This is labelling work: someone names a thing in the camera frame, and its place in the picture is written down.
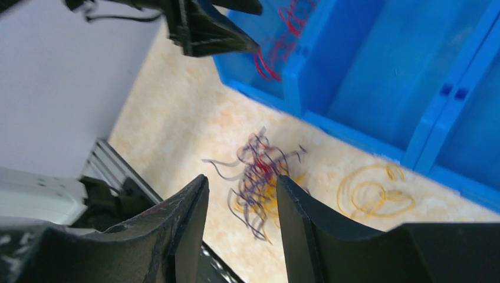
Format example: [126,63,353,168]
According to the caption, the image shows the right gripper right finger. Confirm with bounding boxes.
[277,175,499,282]

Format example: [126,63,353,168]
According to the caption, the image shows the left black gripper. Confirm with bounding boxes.
[158,0,263,57]

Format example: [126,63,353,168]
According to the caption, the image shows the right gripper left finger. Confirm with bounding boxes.
[1,175,209,282]

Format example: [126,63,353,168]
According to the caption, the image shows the red wire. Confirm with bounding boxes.
[254,0,321,83]

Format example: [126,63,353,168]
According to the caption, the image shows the colourful wire bundle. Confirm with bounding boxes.
[201,127,310,245]

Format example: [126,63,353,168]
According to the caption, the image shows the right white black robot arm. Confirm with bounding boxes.
[1,169,499,282]

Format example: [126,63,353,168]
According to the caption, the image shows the blue three-compartment plastic bin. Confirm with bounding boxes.
[214,1,499,211]

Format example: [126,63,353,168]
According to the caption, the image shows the loose yellow wire coil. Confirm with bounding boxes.
[336,162,417,221]

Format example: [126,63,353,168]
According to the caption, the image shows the aluminium frame rail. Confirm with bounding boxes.
[81,139,163,205]

